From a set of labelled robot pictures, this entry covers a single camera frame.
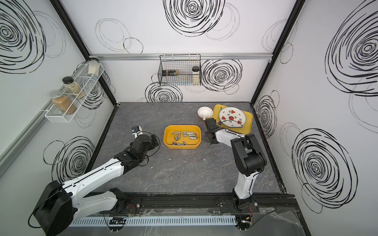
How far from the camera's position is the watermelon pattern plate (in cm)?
108

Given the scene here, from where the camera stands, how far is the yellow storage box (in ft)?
3.13

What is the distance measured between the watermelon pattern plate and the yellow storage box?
0.73 feet
